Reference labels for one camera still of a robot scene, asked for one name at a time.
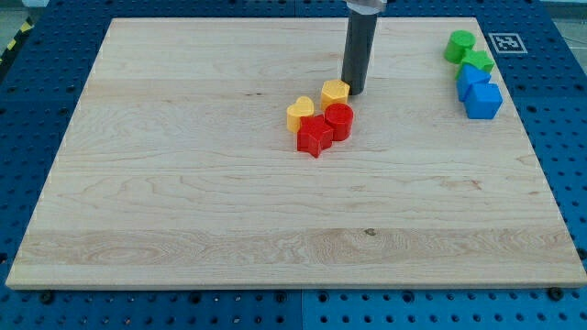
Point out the blue cube block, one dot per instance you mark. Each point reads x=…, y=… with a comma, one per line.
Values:
x=483, y=101

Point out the white fiducial marker tag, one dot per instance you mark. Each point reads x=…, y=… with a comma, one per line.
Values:
x=507, y=43

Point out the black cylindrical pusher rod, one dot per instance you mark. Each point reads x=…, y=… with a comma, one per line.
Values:
x=357, y=53

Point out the yellow pentagon block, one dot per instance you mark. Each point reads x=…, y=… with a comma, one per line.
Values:
x=333, y=92

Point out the silver rod mount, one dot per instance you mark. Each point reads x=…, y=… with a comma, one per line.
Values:
x=367, y=7

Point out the blue triangle block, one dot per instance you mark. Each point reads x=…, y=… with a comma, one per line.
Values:
x=468, y=76

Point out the yellow heart block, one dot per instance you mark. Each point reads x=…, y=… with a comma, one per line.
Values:
x=302, y=107

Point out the green star block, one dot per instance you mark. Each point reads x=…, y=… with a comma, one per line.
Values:
x=476, y=58

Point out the red cylinder block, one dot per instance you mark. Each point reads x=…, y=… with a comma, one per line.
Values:
x=340, y=117

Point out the green cylinder block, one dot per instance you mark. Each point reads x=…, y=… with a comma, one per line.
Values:
x=459, y=41

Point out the red star block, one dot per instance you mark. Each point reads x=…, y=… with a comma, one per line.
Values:
x=314, y=135

